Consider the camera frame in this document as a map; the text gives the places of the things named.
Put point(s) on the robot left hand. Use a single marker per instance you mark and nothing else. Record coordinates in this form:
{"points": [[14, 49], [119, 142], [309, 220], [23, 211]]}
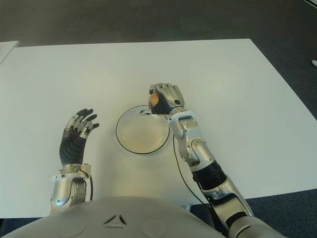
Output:
{"points": [[71, 148]]}

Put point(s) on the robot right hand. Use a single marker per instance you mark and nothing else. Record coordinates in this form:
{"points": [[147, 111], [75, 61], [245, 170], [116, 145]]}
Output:
{"points": [[171, 96]]}

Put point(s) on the yellow-red apple with sticker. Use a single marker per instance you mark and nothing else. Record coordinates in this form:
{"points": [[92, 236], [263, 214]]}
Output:
{"points": [[153, 99]]}

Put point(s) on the robot right arm silver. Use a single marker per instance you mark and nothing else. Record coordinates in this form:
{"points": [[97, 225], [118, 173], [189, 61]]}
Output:
{"points": [[198, 153]]}

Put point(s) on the white plate black rim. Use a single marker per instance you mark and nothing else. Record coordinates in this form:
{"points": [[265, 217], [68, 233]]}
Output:
{"points": [[141, 134]]}

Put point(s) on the grey robot torso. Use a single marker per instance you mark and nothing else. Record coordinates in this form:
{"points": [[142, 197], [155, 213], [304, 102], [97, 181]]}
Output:
{"points": [[123, 220]]}

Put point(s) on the white side table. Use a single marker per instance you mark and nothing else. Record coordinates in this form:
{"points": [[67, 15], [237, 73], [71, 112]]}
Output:
{"points": [[6, 49]]}

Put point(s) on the white object on floor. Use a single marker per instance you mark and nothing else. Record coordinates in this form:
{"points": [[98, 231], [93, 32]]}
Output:
{"points": [[314, 62]]}

